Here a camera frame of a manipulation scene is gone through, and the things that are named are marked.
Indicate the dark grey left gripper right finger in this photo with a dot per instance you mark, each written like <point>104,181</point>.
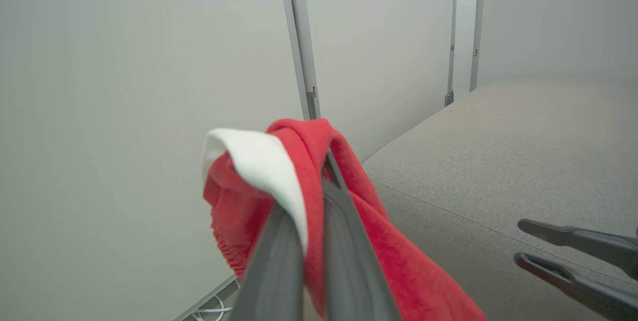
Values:
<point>349,261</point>

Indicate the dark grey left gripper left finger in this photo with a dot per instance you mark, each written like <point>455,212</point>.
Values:
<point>274,271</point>

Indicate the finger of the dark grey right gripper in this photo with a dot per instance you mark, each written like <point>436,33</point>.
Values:
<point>598,297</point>
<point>598,243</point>

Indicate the red and white garment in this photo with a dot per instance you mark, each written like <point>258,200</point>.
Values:
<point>413,271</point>

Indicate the grey fabric sofa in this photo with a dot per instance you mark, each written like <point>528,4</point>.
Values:
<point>498,161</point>

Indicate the grey partition foot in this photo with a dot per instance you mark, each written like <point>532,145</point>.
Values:
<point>449,98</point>

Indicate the wide white partition panel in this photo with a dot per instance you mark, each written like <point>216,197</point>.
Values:
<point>384,52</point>

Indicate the dark grey partition post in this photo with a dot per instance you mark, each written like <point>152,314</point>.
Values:
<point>477,22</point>

